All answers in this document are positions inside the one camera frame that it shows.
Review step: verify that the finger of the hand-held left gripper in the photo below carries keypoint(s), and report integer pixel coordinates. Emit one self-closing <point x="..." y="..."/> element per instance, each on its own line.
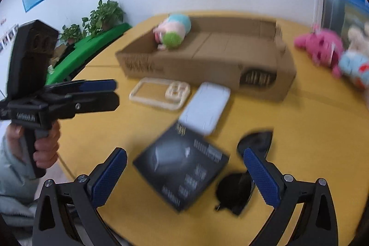
<point x="98" y="103"/>
<point x="98" y="85"/>

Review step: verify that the pink green blue plush toy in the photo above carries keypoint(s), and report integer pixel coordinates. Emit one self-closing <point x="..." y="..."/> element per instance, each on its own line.
<point x="173" y="29"/>

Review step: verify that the person's left hand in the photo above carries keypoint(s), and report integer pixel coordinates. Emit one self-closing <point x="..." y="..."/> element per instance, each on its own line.
<point x="49" y="148"/>

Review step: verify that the yellow wooden desktop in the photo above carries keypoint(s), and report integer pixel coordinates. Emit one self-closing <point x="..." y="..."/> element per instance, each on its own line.
<point x="288" y="125"/>

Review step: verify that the beige plush toy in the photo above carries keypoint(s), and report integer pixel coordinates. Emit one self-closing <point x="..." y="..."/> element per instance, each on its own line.
<point x="359" y="38"/>

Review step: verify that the light blue plush toy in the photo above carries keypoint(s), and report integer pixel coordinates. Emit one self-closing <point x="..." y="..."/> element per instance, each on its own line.
<point x="350" y="64"/>

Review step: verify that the brown cardboard box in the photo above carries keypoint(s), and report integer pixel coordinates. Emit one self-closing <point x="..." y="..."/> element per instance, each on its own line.
<point x="201" y="70"/>

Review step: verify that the clear phone case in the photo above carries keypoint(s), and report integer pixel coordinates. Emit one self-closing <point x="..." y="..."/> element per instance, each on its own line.
<point x="176" y="91"/>

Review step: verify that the black product box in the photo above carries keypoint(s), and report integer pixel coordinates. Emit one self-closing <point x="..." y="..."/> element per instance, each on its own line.
<point x="178" y="165"/>

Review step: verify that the person's left forearm grey sleeve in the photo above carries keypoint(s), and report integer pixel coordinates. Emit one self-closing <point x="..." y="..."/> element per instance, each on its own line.
<point x="11" y="179"/>

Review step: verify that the small wall photos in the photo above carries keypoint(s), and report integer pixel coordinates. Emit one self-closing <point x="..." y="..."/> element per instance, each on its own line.
<point x="7" y="35"/>

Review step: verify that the small potted green plant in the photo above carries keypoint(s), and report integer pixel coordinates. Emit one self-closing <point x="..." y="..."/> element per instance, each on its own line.
<point x="72" y="32"/>

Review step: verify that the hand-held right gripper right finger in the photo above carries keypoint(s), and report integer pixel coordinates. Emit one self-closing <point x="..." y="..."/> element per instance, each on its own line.
<point x="261" y="176"/>

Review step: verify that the black sunglasses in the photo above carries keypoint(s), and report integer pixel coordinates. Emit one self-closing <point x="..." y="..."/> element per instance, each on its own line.
<point x="233" y="191"/>

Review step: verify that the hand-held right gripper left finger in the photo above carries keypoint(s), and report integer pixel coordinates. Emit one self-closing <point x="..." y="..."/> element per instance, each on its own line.
<point x="109" y="176"/>

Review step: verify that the green bench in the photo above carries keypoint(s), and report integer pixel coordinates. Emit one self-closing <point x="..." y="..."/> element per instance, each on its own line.
<point x="86" y="47"/>

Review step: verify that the large potted green plant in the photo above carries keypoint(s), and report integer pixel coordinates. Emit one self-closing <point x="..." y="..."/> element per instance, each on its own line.
<point x="105" y="14"/>

